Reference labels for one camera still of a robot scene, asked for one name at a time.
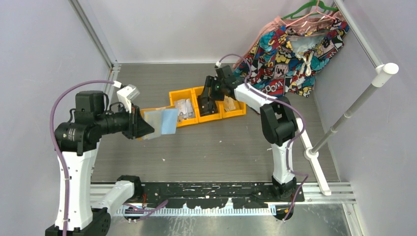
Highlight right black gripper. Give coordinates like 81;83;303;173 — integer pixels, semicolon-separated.
200;76;226;101

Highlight yellow card holder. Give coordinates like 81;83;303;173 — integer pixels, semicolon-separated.
139;105;179;140

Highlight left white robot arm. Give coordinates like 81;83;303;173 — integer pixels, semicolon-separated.
45;90;154;236

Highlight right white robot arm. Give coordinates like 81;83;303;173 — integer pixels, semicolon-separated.
197;66;298;202

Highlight cards in left bin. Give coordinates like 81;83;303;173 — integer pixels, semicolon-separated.
174;99;195;121

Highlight middle yellow bin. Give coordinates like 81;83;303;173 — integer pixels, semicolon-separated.
191;86;223;123

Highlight banknotes in right bin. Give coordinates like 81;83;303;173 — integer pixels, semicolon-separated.
223;96;236;112

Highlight right yellow bin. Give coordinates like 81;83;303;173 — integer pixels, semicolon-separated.
218;96;246;118

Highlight colourful comic print shorts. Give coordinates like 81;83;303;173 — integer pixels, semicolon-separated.
234;28;347;97

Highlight green hanger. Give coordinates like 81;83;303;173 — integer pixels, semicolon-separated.
281;0;339;20

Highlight pink garment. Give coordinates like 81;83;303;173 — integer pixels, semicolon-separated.
233;14;350;73

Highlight pink hanger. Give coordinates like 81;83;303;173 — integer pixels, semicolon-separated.
285;11;341;36

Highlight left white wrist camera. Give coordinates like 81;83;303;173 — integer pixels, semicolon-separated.
113;81;140;113

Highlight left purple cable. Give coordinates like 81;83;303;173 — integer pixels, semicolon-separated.
50;80;118;236

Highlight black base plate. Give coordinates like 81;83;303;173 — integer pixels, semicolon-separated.
121;182;305;221

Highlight white clothes rail pole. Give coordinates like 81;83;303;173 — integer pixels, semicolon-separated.
296;62;399;196

